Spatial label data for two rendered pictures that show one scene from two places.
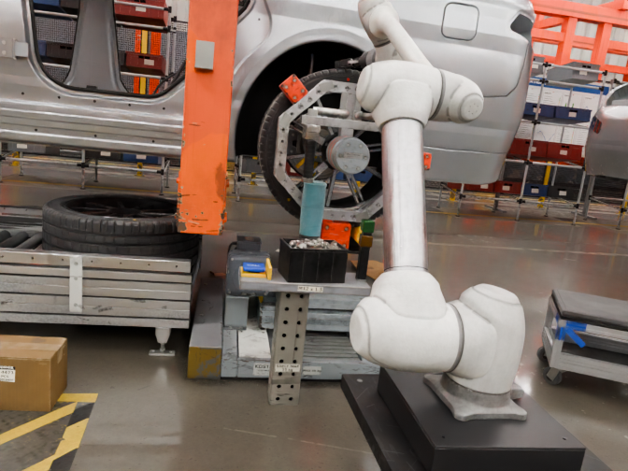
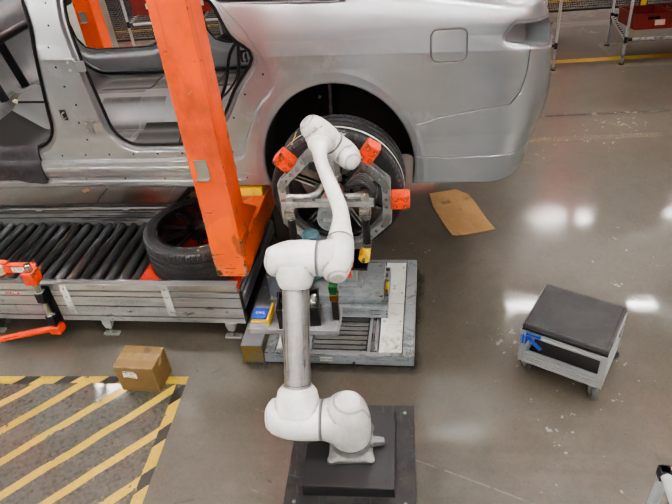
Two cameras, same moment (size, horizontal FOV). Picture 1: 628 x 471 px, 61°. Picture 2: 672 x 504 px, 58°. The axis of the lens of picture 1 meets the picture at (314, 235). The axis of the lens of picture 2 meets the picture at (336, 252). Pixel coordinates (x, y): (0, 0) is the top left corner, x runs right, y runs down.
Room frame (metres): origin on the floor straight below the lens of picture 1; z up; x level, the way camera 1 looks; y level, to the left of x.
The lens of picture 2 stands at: (-0.22, -0.98, 2.39)
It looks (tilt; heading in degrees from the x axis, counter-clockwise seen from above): 36 degrees down; 21
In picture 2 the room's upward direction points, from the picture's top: 6 degrees counter-clockwise
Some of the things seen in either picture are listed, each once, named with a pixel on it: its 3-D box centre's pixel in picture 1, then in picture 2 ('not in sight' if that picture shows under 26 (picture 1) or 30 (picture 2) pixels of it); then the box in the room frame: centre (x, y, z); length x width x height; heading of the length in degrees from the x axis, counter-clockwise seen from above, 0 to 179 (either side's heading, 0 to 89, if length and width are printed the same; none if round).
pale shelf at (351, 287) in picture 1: (303, 280); (296, 320); (1.73, 0.02, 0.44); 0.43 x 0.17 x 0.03; 100
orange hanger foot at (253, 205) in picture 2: not in sight; (246, 204); (2.30, 0.49, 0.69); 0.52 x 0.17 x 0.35; 10
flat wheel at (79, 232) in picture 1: (124, 231); (203, 238); (2.33, 0.85, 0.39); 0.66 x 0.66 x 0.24
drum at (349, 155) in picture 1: (347, 154); (333, 208); (2.09, -0.09, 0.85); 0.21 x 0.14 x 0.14; 10
